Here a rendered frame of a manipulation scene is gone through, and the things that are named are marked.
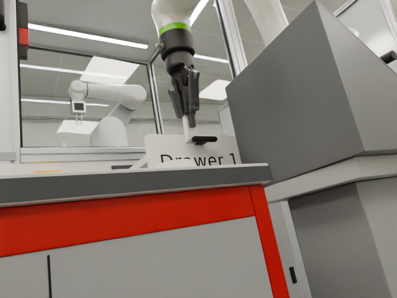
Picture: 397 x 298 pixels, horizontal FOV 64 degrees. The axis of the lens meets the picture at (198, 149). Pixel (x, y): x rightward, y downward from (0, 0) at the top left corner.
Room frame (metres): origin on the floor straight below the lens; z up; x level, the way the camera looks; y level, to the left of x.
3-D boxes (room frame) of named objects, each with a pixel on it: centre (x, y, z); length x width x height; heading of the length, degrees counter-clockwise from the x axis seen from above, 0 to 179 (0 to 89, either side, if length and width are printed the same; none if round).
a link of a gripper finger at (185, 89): (0.75, 0.00, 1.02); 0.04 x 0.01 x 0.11; 126
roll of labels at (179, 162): (0.55, 0.05, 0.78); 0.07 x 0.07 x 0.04
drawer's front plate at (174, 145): (0.81, 0.00, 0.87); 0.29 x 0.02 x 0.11; 124
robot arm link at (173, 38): (0.76, 0.01, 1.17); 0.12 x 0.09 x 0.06; 126
